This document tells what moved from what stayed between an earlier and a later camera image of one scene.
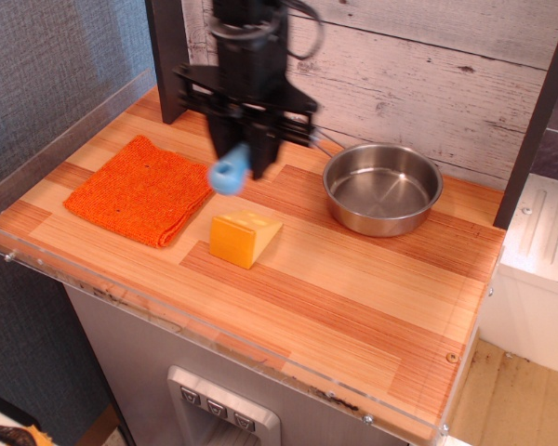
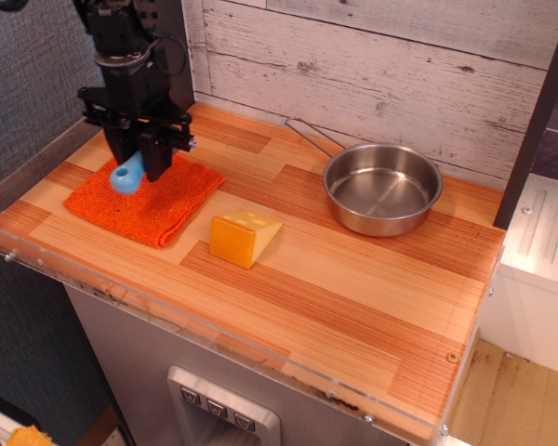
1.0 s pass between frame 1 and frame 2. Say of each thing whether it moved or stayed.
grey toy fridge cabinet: stayed
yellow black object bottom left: stayed
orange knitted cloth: stayed
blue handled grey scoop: moved
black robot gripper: moved
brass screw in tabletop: stayed
